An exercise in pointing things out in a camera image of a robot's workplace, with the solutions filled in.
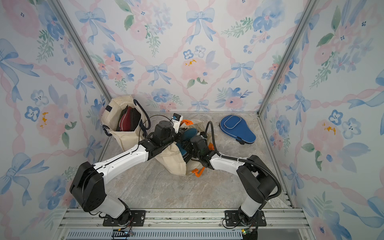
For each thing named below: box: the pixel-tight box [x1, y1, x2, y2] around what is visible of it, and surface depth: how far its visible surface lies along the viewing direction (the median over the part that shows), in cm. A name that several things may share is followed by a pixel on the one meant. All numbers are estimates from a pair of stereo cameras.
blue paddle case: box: [219, 114, 256, 145], surface depth 108 cm
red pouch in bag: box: [119, 106, 132, 132], surface depth 93 cm
